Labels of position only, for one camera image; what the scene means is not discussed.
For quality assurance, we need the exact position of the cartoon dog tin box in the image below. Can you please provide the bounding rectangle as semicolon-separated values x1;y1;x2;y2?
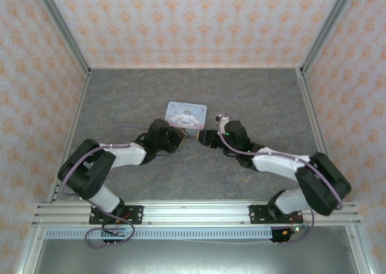
165;101;208;138

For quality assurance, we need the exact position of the small circuit board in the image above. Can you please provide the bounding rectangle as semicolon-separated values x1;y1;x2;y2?
102;227;126;237
283;224;309;236

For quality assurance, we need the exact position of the grey metal sheet panel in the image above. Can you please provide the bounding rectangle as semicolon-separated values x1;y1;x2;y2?
33;239;359;274

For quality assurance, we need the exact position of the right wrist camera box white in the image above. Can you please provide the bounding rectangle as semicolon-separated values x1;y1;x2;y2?
214;113;230;130

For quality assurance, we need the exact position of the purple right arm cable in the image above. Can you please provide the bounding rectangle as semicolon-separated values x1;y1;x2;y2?
217;115;344;245

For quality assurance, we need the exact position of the aluminium base rail beam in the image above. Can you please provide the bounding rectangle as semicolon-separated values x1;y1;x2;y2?
31;200;362;226

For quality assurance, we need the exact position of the aluminium table side rail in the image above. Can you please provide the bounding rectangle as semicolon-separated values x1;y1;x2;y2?
297;68;346;202
48;70;91;202

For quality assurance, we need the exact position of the slotted grey cable duct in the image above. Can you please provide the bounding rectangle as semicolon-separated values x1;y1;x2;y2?
44;227;274;240

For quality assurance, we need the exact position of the aluminium frame post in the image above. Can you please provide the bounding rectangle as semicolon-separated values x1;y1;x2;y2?
31;0;92;75
300;0;359;75

